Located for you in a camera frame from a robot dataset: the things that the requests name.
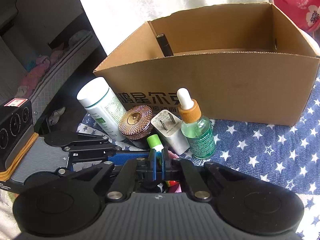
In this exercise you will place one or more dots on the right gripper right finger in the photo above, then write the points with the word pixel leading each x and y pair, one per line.
pixel 164 162

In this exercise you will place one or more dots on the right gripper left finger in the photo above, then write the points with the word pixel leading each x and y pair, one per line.
pixel 153 164

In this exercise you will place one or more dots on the green lip balm tube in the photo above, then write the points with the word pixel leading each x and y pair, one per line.
pixel 155 143

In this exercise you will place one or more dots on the white USB wall charger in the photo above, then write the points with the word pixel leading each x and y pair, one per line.
pixel 168 127

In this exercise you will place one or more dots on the black jar rose-gold lid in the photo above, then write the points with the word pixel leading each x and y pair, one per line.
pixel 136 122

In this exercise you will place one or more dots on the green glass dropper bottle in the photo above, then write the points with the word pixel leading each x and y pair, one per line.
pixel 195 126

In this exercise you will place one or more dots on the white green-label pill bottle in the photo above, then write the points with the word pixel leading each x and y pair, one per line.
pixel 102 104

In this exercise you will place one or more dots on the dark shelf with clothes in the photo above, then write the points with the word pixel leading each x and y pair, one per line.
pixel 38 77

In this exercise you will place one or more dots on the black cylindrical tube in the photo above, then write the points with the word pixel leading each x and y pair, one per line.
pixel 164 45

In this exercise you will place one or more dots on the brown cardboard box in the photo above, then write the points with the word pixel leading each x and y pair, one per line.
pixel 243 62

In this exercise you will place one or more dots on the blue star-patterned cloth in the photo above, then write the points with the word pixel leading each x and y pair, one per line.
pixel 287 156

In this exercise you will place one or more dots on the pink floral cloth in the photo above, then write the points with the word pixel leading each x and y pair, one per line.
pixel 304 13

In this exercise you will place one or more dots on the black camera box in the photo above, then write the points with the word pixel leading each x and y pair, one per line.
pixel 16 129

